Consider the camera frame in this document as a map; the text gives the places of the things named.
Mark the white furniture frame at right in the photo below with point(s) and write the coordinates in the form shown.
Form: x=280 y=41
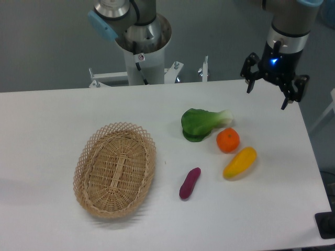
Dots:
x=325 y=117

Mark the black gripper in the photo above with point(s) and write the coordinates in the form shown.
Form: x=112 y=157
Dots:
x=277 y=68

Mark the black device at table edge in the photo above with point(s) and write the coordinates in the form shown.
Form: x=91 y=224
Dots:
x=325 y=224

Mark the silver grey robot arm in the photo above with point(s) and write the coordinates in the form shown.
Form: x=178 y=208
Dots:
x=291 y=23

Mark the purple sweet potato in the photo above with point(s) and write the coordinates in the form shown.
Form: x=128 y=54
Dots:
x=189 y=183

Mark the orange tangerine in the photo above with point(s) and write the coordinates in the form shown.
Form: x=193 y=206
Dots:
x=228 y=140

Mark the yellow mango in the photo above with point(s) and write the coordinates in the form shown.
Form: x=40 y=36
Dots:
x=240 y=163

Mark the woven wicker basket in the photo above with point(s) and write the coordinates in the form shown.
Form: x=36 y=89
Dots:
x=115 y=170

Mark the green bok choy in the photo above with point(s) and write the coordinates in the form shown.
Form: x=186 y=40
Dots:
x=197 y=124

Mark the white metal base frame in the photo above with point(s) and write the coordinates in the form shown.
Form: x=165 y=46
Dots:
x=171 y=75

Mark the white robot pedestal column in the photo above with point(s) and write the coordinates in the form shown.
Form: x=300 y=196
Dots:
x=144 y=47

